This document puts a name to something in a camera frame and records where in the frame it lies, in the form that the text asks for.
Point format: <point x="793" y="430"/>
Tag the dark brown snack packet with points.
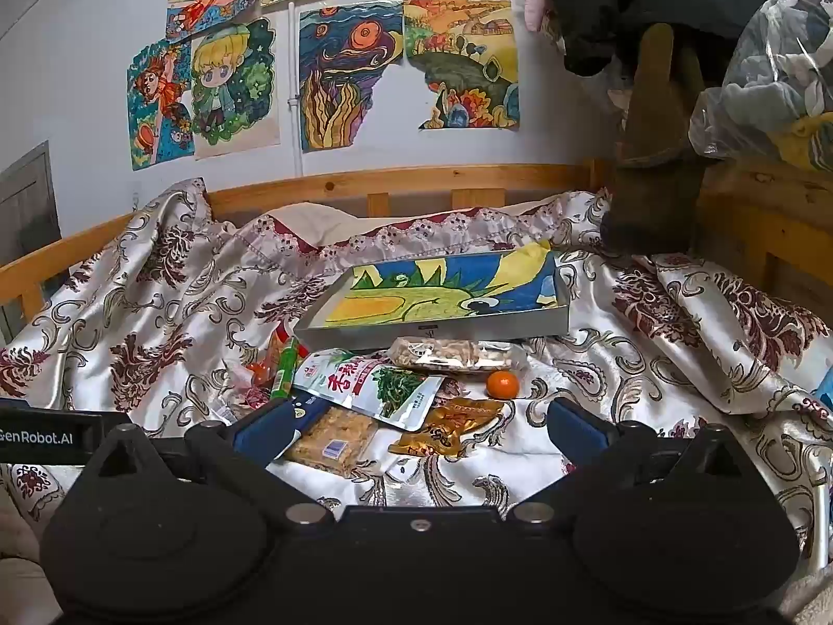
<point x="450" y="392"/>

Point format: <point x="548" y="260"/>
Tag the pink cloth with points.
<point x="537" y="6"/>

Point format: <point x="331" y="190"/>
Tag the orange red snack packet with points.
<point x="263" y="371"/>

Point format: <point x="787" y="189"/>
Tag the white wall pipe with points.
<point x="293" y="110"/>

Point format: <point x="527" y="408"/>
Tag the green sausage stick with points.
<point x="284" y="368"/>

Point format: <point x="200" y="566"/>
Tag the brown hanging cloth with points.
<point x="657" y="163"/>

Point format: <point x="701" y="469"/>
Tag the green white vegetable packet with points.
<point x="371" y="390"/>

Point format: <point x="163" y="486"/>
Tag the grey tray with drawing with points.
<point x="429" y="303"/>

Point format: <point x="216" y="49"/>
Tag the small orange tangerine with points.
<point x="502" y="384"/>

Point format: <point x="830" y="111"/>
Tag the clear nut bar packet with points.
<point x="455" y="353"/>

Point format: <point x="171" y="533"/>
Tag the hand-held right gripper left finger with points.
<point x="276" y="428"/>

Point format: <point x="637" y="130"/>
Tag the wooden cabinet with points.
<point x="768" y="221"/>

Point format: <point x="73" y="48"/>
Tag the clear flaky pastry packet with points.
<point x="332" y="439"/>

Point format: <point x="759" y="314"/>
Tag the blond child drawing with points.
<point x="231" y="88"/>

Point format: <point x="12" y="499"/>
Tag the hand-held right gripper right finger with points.
<point x="572" y="426"/>

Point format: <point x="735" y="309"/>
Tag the cream pillow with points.
<point x="325" y="221"/>

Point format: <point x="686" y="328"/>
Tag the clear bag of clothes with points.
<point x="774" y="65"/>

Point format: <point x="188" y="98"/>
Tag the floral satin blanket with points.
<point x="163" y="312"/>

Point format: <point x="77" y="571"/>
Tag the blue background girl drawing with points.
<point x="156" y="110"/>

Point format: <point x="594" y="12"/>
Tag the dark blue snack packet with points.
<point x="312" y="411"/>

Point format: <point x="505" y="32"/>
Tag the swirly night sky drawing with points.
<point x="345" y="71"/>

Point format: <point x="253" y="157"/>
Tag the wooden bed frame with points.
<point x="325" y="183"/>

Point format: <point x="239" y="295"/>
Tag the golden brown snack packet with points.
<point x="449" y="426"/>

